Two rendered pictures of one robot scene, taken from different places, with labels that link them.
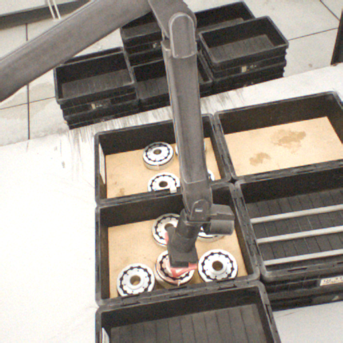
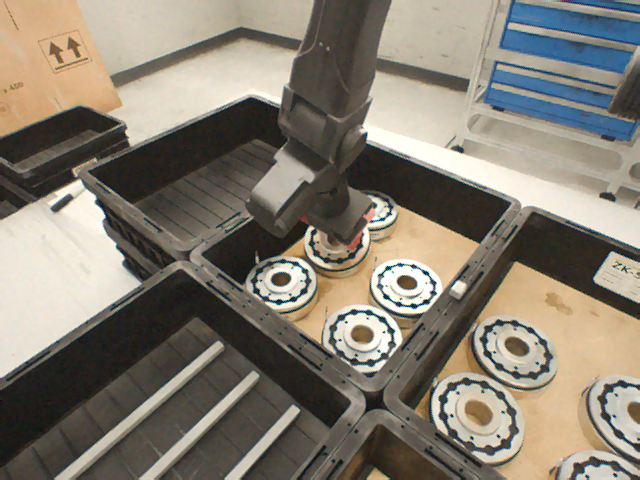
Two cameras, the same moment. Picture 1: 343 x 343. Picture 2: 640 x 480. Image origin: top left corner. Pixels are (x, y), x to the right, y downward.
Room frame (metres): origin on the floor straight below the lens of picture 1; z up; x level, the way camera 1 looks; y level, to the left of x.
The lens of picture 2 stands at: (0.80, -0.36, 1.31)
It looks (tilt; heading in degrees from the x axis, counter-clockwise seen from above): 43 degrees down; 129
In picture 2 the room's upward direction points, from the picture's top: straight up
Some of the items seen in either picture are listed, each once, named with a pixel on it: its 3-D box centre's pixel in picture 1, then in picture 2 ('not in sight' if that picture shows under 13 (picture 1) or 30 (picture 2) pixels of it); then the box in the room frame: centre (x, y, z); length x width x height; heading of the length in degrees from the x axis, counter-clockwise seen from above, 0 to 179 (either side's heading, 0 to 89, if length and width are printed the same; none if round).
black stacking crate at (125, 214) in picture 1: (172, 249); (364, 258); (0.58, 0.02, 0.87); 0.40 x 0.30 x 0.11; 89
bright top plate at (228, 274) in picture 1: (217, 266); (281, 282); (0.51, -0.09, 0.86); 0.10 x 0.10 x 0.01
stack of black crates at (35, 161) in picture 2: not in sight; (79, 185); (-0.75, 0.07, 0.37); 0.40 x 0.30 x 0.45; 94
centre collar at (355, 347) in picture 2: not in sight; (362, 335); (0.65, -0.09, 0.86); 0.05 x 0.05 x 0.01
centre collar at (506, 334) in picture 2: (163, 184); (516, 347); (0.81, 0.01, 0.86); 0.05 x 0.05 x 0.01
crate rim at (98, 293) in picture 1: (170, 240); (366, 232); (0.58, 0.02, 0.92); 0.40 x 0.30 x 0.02; 89
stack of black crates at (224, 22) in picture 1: (220, 44); not in sight; (2.30, -0.50, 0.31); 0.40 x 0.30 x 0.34; 94
